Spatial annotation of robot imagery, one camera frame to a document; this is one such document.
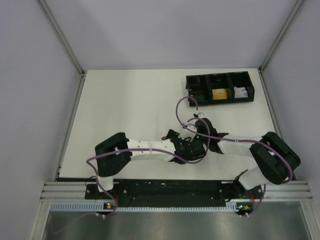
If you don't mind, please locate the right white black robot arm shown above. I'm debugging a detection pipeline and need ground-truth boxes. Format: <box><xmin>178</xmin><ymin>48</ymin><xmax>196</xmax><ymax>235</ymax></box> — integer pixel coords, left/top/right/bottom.
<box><xmin>194</xmin><ymin>118</ymin><xmax>301</xmax><ymax>191</ymax></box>

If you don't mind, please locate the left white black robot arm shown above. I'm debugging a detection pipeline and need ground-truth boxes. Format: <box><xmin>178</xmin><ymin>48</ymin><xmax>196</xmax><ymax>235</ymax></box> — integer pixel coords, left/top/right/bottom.
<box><xmin>94</xmin><ymin>129</ymin><xmax>207</xmax><ymax>192</ymax></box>

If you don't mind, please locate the yellow card in tray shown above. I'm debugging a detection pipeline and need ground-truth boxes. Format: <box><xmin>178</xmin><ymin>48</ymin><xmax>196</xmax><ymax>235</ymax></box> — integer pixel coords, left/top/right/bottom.
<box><xmin>212</xmin><ymin>88</ymin><xmax>228</xmax><ymax>101</ymax></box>

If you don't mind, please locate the white card in tray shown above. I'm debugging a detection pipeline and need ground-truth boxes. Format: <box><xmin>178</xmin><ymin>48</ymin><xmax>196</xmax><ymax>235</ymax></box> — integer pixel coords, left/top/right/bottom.
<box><xmin>233</xmin><ymin>86</ymin><xmax>249</xmax><ymax>99</ymax></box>

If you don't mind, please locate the black three-compartment organizer tray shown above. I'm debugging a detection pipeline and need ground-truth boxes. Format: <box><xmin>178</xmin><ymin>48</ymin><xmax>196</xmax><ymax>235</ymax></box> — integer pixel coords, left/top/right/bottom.
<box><xmin>185</xmin><ymin>71</ymin><xmax>255</xmax><ymax>107</ymax></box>

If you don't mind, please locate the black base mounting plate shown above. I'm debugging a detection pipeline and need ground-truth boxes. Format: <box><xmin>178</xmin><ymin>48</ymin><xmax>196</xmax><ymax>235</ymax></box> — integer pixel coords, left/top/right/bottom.
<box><xmin>84</xmin><ymin>178</ymin><xmax>263</xmax><ymax>208</ymax></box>

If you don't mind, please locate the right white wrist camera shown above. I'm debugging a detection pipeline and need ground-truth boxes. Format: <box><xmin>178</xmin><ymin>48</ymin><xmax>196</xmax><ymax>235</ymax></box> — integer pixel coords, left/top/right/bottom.
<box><xmin>193</xmin><ymin>112</ymin><xmax>205</xmax><ymax>118</ymax></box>

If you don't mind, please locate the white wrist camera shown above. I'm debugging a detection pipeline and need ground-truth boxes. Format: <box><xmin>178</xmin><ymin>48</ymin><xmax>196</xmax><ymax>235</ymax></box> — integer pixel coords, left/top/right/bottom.
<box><xmin>183</xmin><ymin>122</ymin><xmax>198</xmax><ymax>133</ymax></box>
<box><xmin>193</xmin><ymin>112</ymin><xmax>205</xmax><ymax>118</ymax></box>

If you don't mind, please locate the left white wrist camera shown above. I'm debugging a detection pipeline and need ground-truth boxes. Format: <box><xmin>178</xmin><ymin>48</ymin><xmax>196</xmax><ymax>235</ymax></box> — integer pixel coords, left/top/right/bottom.
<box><xmin>183</xmin><ymin>122</ymin><xmax>198</xmax><ymax>133</ymax></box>

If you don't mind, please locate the aluminium front frame rail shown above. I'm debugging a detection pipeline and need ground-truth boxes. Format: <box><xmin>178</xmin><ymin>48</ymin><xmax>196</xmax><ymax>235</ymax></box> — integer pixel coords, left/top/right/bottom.
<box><xmin>40</xmin><ymin>181</ymin><xmax>313</xmax><ymax>202</ymax></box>

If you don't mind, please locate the grey slotted cable duct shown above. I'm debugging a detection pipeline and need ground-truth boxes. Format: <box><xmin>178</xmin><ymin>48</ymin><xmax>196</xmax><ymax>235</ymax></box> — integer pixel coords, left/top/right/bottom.
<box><xmin>50</xmin><ymin>201</ymin><xmax>240</xmax><ymax>213</ymax></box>

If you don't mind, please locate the right aluminium corner post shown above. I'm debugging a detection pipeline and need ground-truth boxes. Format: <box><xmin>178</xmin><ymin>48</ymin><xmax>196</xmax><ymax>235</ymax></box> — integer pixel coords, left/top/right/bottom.
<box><xmin>259</xmin><ymin>0</ymin><xmax>306</xmax><ymax>74</ymax></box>

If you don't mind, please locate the aluminium corner post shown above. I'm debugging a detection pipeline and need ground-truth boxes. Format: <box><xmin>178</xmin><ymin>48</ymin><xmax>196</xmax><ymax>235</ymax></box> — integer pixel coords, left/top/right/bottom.
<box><xmin>36</xmin><ymin>0</ymin><xmax>85</xmax><ymax>76</ymax></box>
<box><xmin>259</xmin><ymin>0</ymin><xmax>306</xmax><ymax>74</ymax></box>

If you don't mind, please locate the left aluminium corner post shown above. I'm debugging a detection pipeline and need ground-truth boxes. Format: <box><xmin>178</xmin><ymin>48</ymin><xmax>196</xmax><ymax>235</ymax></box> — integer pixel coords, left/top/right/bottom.
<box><xmin>36</xmin><ymin>0</ymin><xmax>85</xmax><ymax>76</ymax></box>

